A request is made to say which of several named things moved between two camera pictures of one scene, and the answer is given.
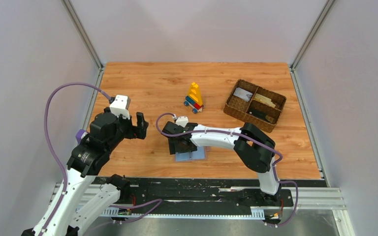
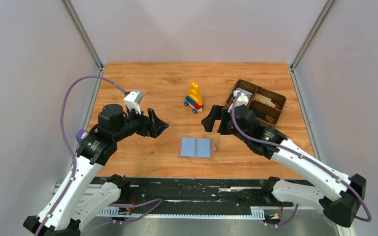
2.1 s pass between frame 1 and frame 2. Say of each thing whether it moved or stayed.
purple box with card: stayed
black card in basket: stayed
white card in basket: stayed
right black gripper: moved
